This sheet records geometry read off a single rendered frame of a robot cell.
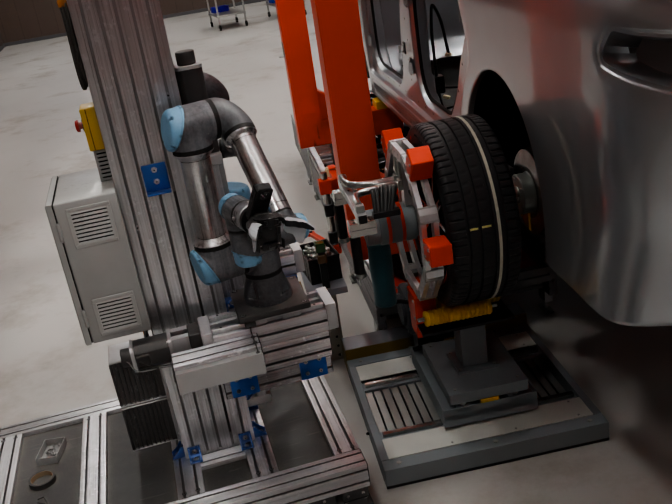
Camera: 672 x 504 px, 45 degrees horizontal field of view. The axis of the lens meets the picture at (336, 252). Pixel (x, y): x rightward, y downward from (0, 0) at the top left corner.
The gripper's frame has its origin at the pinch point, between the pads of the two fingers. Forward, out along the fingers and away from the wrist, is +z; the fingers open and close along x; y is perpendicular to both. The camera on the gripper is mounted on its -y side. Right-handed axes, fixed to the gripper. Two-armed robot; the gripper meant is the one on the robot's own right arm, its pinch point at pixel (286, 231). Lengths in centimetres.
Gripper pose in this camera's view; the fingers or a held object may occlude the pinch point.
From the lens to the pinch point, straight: 190.8
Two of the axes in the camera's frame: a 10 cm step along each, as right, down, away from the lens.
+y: 0.2, 9.4, 3.3
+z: 4.8, 2.8, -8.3
